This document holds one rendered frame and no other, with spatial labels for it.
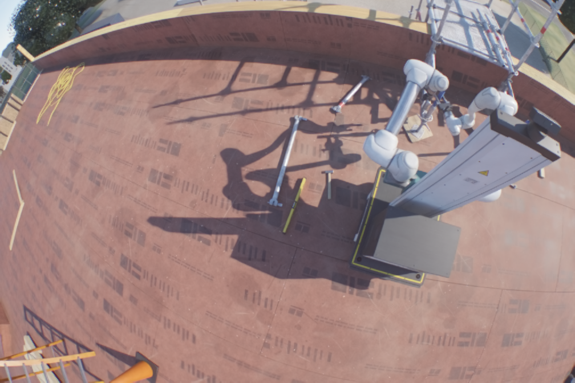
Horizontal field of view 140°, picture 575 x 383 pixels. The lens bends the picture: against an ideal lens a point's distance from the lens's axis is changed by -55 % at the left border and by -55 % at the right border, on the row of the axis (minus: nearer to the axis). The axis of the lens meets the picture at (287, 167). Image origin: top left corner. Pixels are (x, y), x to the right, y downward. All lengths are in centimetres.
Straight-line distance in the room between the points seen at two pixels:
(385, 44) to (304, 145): 159
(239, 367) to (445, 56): 416
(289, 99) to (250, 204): 132
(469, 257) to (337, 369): 174
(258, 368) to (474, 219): 274
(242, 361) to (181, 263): 126
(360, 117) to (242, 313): 244
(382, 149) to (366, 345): 185
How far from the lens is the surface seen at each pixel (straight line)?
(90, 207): 416
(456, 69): 330
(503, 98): 176
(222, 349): 276
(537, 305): 377
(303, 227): 231
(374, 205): 205
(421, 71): 163
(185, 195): 282
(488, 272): 297
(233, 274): 248
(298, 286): 233
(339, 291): 233
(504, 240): 313
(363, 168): 246
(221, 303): 258
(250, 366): 274
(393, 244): 151
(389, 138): 152
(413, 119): 286
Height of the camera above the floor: 229
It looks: 68 degrees down
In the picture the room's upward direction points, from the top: 24 degrees counter-clockwise
